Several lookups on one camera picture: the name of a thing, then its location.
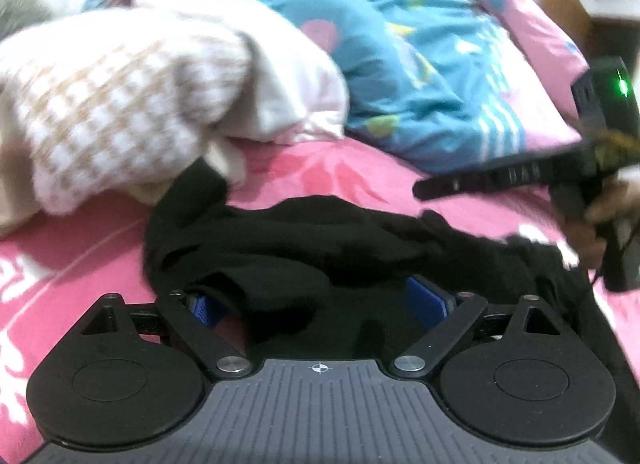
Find black sweatshirt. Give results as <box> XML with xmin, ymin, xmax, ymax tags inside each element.
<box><xmin>142</xmin><ymin>161</ymin><xmax>633</xmax><ymax>425</ymax></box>

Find pink floral blanket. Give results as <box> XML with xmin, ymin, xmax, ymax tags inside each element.
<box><xmin>0</xmin><ymin>136</ymin><xmax>640</xmax><ymax>445</ymax></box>

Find white garment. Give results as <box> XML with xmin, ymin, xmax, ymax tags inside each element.
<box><xmin>132</xmin><ymin>0</ymin><xmax>351</xmax><ymax>145</ymax></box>

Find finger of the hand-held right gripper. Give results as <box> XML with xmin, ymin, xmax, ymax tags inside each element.
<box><xmin>412</xmin><ymin>144</ymin><xmax>601</xmax><ymax>202</ymax></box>

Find pink checked garment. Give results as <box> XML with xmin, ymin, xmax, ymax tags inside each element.
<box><xmin>0</xmin><ymin>19</ymin><xmax>251</xmax><ymax>215</ymax></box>

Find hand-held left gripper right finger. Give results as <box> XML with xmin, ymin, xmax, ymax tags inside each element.
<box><xmin>389</xmin><ymin>275</ymin><xmax>566</xmax><ymax>380</ymax></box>

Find person's right hand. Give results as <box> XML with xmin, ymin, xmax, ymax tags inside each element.
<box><xmin>567</xmin><ymin>174</ymin><xmax>640</xmax><ymax>269</ymax></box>

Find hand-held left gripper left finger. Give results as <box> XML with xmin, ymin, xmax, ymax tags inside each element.
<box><xmin>75</xmin><ymin>289</ymin><xmax>253</xmax><ymax>379</ymax></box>

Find blue and pink quilt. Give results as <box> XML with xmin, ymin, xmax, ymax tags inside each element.
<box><xmin>200</xmin><ymin>0</ymin><xmax>596</xmax><ymax>175</ymax></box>

